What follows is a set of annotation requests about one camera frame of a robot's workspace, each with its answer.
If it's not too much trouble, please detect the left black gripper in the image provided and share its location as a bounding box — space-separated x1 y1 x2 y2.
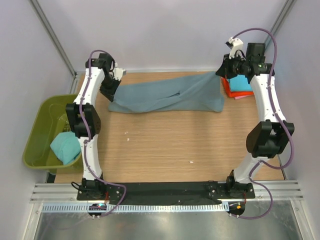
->
100 75 122 102

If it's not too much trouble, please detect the grey-blue t-shirt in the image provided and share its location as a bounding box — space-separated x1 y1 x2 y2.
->
108 72 225 114

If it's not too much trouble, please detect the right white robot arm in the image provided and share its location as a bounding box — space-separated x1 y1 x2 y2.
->
216 38 295 198

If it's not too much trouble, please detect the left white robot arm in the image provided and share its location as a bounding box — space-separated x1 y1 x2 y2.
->
65 50 126 200

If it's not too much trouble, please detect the folded cyan t-shirt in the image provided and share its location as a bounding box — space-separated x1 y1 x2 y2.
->
228 75 252 92

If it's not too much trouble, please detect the folded orange t-shirt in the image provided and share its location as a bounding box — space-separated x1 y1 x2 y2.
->
220 77 254 98

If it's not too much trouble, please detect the folded pink t-shirt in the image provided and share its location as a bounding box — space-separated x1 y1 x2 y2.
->
234 95 252 100

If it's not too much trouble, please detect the green plastic basket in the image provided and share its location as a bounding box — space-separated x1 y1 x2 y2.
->
22 94 83 174

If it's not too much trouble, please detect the crumpled teal t-shirt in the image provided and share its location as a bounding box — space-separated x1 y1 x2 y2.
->
50 131 81 165

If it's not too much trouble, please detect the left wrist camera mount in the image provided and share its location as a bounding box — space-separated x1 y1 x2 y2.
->
112 67 127 82

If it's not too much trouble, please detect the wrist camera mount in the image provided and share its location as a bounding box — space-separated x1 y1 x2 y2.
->
225 37 244 59
112 67 127 82

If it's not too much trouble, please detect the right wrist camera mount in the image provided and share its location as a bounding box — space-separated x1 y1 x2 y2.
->
225 37 244 59

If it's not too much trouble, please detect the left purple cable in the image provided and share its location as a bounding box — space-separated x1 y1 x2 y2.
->
78 49 128 217

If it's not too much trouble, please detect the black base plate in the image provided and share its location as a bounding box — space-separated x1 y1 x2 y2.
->
71 179 256 205

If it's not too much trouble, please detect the aluminium rail frame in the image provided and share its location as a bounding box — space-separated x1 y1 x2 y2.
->
29 180 304 204

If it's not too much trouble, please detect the white slotted cable duct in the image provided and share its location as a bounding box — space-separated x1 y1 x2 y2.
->
41 202 229 214

